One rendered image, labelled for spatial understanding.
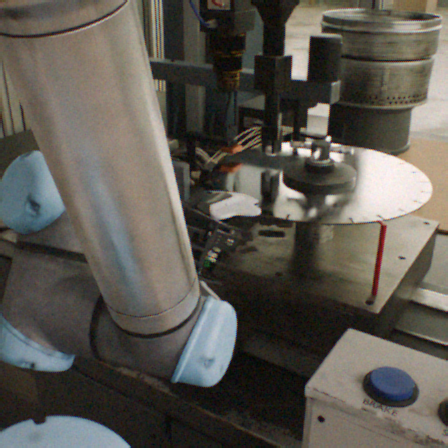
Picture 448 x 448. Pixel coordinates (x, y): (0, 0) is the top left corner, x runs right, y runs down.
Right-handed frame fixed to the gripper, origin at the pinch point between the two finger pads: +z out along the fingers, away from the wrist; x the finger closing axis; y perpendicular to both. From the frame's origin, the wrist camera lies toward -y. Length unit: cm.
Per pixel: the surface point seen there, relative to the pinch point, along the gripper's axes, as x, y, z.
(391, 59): 53, -24, 60
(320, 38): 38.3, -13.7, 17.2
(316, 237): 6.2, 2.8, 14.8
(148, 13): 60, -137, 72
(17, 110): 6, -121, 29
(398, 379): -2.9, 30.8, -9.3
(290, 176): 13.0, -0.9, 7.1
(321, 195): 11.9, 5.4, 6.9
